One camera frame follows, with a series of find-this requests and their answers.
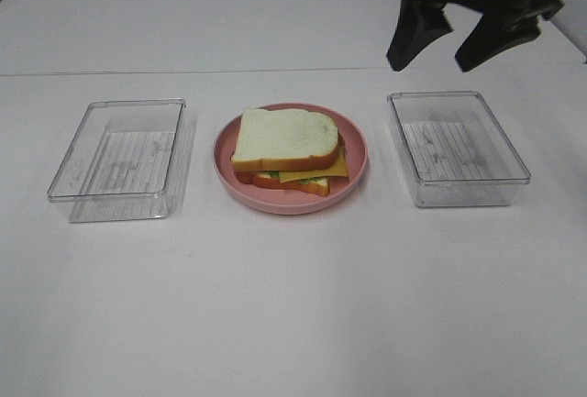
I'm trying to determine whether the green lettuce leaf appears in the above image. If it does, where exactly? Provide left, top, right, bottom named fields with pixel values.
left=268, top=171, right=327, bottom=184

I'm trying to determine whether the bread slice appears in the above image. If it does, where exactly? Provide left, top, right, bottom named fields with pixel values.
left=234, top=171, right=330, bottom=197
left=231, top=108, right=340, bottom=172

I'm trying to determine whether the yellow cheese slice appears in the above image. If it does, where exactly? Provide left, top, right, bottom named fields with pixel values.
left=259, top=151, right=349, bottom=178

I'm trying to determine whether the right clear plastic container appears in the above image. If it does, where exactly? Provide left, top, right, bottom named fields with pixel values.
left=387, top=91, right=531, bottom=208

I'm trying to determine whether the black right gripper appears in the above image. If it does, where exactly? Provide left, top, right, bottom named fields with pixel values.
left=386, top=0, right=563, bottom=72

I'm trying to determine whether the clear plastic container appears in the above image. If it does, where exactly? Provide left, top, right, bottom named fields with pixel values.
left=47, top=99, right=191, bottom=223
left=387, top=91, right=531, bottom=208

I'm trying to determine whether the left clear plastic container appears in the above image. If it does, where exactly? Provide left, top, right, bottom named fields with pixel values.
left=47, top=99, right=191, bottom=223

